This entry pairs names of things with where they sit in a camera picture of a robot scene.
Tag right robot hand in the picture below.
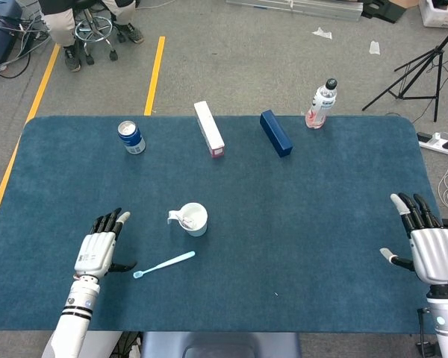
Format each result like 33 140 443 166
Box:
379 192 448 286

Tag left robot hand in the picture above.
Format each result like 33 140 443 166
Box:
73 207 138 279

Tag light blue toothbrush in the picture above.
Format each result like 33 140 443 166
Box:
132 251 196 280

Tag white printed toothpaste tube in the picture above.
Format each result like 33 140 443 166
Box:
177 212 199 229

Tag white cup with handle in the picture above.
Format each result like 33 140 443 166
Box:
167 201 209 238

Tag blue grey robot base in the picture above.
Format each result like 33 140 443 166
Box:
140 331 302 358

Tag blue soda can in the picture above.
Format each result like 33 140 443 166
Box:
117 120 146 155

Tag white pink box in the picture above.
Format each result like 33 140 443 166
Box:
193 101 225 160

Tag white power strip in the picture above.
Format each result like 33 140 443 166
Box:
417 131 448 156

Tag blue felt table mat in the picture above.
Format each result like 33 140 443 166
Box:
0 114 448 334

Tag black tripod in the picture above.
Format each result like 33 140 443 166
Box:
361 18 448 123

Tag pink drink plastic bottle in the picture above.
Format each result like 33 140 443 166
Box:
305 78 339 131

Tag dark blue long box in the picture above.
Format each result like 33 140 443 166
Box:
259 109 294 158

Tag chrome swivel stool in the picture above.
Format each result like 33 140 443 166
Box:
73 0 125 65

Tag person in beige trousers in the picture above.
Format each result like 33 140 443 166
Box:
39 0 145 72

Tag white storage bin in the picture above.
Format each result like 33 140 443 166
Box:
417 0 448 28

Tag black foam pieces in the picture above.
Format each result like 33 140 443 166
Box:
361 0 404 24

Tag aluminium profile rails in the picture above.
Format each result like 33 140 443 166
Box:
225 0 365 22

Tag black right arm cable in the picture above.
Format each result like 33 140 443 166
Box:
416 307 438 358

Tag tangled floor cables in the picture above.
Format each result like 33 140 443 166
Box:
0 7 53 79

